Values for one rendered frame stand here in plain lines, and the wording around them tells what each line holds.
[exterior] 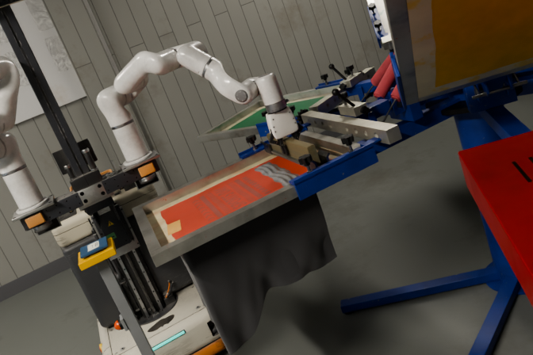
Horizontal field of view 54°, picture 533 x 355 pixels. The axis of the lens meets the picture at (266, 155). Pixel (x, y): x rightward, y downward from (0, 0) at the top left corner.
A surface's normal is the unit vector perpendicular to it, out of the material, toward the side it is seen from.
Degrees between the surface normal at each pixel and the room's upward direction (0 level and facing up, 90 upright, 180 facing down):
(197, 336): 90
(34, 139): 90
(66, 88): 90
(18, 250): 90
